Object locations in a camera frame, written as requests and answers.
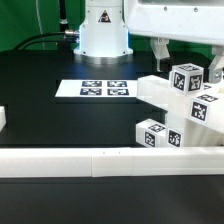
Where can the white front fence bar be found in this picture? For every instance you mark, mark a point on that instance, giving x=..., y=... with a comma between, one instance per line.
x=105, y=162

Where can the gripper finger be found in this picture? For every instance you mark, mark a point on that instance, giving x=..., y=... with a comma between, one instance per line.
x=217, y=65

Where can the white chair back frame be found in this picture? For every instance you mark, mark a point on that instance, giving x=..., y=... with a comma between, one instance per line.
x=205, y=107

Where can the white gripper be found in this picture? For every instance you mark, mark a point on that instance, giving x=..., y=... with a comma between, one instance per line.
x=199, y=21

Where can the black pole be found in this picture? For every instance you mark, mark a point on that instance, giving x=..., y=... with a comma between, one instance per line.
x=63, y=17

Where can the white chair seat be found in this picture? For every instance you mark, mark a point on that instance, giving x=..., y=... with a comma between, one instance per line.
x=197, y=135

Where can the white base tag plate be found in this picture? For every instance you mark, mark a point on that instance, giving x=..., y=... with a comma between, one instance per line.
x=97, y=88

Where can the white left fence piece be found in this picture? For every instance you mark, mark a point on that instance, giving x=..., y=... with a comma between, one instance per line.
x=2, y=117

